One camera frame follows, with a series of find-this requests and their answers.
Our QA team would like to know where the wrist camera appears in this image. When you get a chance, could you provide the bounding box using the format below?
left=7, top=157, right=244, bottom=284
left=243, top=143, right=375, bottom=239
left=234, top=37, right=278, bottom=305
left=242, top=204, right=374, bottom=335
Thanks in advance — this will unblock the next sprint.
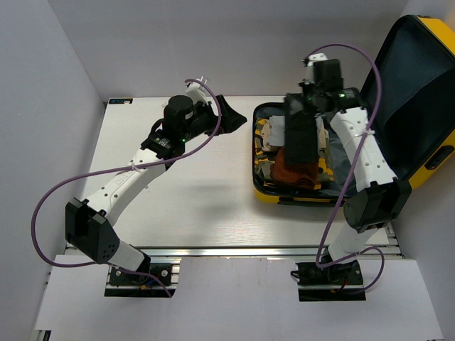
left=303, top=53, right=328, bottom=83
left=185, top=82, right=208, bottom=104

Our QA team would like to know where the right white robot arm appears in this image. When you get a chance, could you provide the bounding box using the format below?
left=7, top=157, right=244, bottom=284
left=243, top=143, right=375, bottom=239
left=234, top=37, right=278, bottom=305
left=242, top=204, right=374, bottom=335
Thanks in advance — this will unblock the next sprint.
left=301, top=53, right=412, bottom=283

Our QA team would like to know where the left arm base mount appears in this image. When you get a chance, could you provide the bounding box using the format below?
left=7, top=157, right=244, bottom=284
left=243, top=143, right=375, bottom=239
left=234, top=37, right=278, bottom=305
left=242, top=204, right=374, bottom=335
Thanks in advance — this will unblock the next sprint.
left=104, top=258, right=180, bottom=298

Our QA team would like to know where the yellow hard-shell suitcase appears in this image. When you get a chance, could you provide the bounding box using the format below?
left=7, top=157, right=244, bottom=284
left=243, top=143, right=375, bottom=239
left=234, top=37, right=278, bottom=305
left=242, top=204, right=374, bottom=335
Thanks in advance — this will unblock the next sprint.
left=252, top=15, right=454, bottom=206

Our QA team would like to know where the beige garment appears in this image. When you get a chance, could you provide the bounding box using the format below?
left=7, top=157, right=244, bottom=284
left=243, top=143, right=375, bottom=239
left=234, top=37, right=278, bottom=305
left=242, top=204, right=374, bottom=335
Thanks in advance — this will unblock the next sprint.
left=260, top=126, right=274, bottom=152

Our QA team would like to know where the camouflage orange green garment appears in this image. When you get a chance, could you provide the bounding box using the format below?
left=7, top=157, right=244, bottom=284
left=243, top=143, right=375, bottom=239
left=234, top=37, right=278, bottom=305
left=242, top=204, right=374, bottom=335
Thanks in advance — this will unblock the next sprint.
left=253, top=117, right=335, bottom=190

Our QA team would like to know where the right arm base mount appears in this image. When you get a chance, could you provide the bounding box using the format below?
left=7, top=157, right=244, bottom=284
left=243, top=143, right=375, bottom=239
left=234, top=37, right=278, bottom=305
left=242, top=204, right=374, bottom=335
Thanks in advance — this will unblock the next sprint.
left=290, top=261, right=366, bottom=302

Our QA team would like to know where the grey cloth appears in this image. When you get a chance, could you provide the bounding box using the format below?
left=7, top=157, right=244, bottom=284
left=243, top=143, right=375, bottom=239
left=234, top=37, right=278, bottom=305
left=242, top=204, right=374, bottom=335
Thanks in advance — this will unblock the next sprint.
left=268, top=116, right=285, bottom=147

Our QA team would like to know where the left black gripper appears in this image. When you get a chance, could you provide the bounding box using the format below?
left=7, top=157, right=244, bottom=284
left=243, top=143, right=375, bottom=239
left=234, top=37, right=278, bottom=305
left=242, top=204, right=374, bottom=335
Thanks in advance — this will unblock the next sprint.
left=180, top=94, right=246, bottom=142

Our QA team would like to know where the left blue table label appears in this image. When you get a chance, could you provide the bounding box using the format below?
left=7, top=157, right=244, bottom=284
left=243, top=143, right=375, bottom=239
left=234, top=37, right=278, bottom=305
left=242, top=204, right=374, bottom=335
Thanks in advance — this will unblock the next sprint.
left=108, top=98, right=133, bottom=105

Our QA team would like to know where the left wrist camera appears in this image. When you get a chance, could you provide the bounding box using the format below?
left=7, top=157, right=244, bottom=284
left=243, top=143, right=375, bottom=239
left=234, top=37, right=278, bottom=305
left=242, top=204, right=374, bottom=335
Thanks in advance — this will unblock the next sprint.
left=185, top=82, right=208, bottom=104

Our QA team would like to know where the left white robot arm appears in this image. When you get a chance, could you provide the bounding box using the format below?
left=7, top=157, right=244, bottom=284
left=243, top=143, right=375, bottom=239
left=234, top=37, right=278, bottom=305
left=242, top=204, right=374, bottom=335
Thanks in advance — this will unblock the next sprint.
left=65, top=95, right=247, bottom=283

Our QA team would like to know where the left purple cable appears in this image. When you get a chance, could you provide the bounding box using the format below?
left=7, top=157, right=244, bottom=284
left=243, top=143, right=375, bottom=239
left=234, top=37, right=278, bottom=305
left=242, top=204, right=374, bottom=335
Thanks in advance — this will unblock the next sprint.
left=31, top=78, right=223, bottom=298

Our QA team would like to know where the brown fleece towel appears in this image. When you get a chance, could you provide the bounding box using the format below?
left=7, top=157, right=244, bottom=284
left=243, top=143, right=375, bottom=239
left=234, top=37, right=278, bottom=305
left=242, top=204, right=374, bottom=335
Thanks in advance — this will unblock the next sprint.
left=270, top=148, right=319, bottom=190

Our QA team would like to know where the white patterned cloth bag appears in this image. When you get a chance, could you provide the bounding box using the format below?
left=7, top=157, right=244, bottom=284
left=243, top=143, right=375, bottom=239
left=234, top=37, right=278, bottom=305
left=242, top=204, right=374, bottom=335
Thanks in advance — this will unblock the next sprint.
left=316, top=117, right=328, bottom=151

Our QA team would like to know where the black leather pouch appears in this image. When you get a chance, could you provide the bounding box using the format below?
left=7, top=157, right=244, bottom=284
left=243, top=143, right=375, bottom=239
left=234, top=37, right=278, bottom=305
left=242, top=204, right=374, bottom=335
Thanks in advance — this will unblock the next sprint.
left=284, top=93, right=319, bottom=165

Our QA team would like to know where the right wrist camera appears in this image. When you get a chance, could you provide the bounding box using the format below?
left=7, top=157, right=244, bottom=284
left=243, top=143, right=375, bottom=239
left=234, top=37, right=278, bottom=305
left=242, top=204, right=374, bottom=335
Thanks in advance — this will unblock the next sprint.
left=303, top=53, right=328, bottom=83

